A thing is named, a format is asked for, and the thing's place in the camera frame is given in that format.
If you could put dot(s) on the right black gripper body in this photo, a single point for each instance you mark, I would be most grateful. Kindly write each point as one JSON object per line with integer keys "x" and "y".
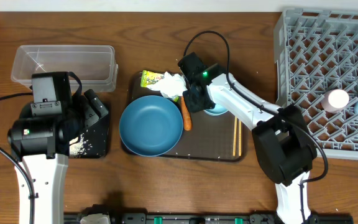
{"x": 195, "y": 104}

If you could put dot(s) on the black waste tray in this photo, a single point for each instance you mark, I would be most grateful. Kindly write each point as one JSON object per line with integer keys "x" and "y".
{"x": 46, "y": 128}

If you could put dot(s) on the clear plastic bin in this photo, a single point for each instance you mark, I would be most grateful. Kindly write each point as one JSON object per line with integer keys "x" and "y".
{"x": 94, "y": 65}

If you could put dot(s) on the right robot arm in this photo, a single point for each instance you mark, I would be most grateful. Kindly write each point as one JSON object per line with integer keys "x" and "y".
{"x": 284, "y": 150}

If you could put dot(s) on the dark brown serving tray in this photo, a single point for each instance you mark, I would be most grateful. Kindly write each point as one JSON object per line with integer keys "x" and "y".
{"x": 210, "y": 139}

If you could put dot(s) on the light blue bowl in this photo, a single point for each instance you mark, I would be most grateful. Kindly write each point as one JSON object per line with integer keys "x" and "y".
{"x": 216, "y": 111}

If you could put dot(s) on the dark blue plate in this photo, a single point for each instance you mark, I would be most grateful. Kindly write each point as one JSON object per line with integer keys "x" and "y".
{"x": 150, "y": 126}

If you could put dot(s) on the orange carrot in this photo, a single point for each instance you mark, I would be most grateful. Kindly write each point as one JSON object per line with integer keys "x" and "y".
{"x": 187, "y": 123}

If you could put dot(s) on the white rice pile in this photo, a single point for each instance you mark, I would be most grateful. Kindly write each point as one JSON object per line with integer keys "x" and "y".
{"x": 78, "y": 146}

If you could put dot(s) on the left wooden chopstick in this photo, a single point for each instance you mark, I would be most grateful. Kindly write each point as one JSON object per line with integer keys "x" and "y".
{"x": 234, "y": 137}

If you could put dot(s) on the grey dishwasher rack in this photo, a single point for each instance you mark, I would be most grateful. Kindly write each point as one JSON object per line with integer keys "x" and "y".
{"x": 316, "y": 51}

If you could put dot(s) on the green snack wrapper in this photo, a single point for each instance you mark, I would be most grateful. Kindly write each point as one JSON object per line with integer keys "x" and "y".
{"x": 149, "y": 78}

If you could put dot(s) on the white pink cup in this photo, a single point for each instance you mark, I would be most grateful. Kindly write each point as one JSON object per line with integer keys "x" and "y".
{"x": 335, "y": 100}

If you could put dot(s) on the crumpled white tissue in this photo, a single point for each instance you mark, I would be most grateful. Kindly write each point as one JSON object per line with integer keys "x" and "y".
{"x": 170, "y": 86}

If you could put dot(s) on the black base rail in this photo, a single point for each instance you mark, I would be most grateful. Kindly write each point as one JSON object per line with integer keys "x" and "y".
{"x": 101, "y": 214}

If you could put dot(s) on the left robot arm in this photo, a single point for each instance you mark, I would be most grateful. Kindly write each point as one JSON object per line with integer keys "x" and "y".
{"x": 42, "y": 181}

